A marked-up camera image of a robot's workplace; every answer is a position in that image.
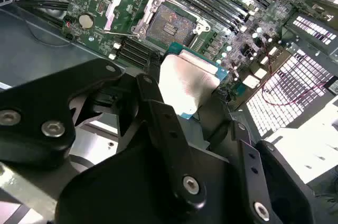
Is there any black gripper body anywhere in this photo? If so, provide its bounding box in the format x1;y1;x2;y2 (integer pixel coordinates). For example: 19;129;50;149
57;122;246;224

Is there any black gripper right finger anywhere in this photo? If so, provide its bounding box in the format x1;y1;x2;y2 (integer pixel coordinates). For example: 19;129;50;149
200;89;317;224

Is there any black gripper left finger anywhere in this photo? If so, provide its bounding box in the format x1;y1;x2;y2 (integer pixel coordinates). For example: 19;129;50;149
0;52;207;213

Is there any metal socket cover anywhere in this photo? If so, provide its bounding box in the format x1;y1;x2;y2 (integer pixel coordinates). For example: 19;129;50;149
103;0;159;39

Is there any silver CPU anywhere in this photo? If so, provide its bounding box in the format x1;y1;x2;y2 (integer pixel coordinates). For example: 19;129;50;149
158;41;230;121

